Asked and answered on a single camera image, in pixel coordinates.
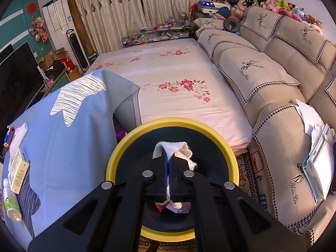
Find white tissue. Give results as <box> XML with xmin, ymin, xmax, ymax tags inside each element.
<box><xmin>153</xmin><ymin>142</ymin><xmax>198</xmax><ymax>214</ymax></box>

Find green white bottle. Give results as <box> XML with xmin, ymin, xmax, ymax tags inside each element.
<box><xmin>3</xmin><ymin>178</ymin><xmax>22</xmax><ymax>222</ymax></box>

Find white foam net sleeve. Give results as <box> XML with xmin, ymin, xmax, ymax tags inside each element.
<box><xmin>9</xmin><ymin>122</ymin><xmax>28</xmax><ymax>161</ymax></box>

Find yellow rimmed trash bin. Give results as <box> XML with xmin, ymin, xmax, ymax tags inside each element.
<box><xmin>105</xmin><ymin>117</ymin><xmax>239</xmax><ymax>242</ymax></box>

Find blue tablecloth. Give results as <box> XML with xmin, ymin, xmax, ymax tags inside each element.
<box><xmin>5</xmin><ymin>70</ymin><xmax>139</xmax><ymax>249</ymax></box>

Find paper stack on sofa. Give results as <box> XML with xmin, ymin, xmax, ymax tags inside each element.
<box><xmin>296</xmin><ymin>100</ymin><xmax>335</xmax><ymax>204</ymax></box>

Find small beige carton box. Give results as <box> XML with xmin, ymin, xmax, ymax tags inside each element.
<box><xmin>8</xmin><ymin>148</ymin><xmax>30</xmax><ymax>194</ymax></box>

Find red blue box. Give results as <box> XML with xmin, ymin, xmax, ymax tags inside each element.
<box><xmin>3</xmin><ymin>126</ymin><xmax>15</xmax><ymax>149</ymax></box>

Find floral bed sheet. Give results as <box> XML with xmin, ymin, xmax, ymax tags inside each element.
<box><xmin>88</xmin><ymin>39</ymin><xmax>252</xmax><ymax>156</ymax></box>

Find black tower fan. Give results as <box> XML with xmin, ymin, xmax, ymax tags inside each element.
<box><xmin>66</xmin><ymin>29</ymin><xmax>89</xmax><ymax>72</ymax></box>

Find tv cabinet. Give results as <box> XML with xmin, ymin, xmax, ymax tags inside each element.
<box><xmin>42</xmin><ymin>69</ymin><xmax>71</xmax><ymax>98</ymax></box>

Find beige sofa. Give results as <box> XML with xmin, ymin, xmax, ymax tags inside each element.
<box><xmin>194</xmin><ymin>6</ymin><xmax>335</xmax><ymax>247</ymax></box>

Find black television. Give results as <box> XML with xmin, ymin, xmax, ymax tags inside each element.
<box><xmin>0</xmin><ymin>43</ymin><xmax>44</xmax><ymax>143</ymax></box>

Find black donut cushion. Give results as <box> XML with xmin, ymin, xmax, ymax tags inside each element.
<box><xmin>223</xmin><ymin>18</ymin><xmax>240</xmax><ymax>33</ymax></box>

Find low cluttered shelf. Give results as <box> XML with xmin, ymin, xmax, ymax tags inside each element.
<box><xmin>121</xmin><ymin>26</ymin><xmax>194</xmax><ymax>48</ymax></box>

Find beige curtains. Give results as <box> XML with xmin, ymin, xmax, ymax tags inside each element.
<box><xmin>74</xmin><ymin>0</ymin><xmax>200</xmax><ymax>55</ymax></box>

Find stuffed toy pile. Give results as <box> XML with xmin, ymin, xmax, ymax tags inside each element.
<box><xmin>188</xmin><ymin>0</ymin><xmax>324</xmax><ymax>36</ymax></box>

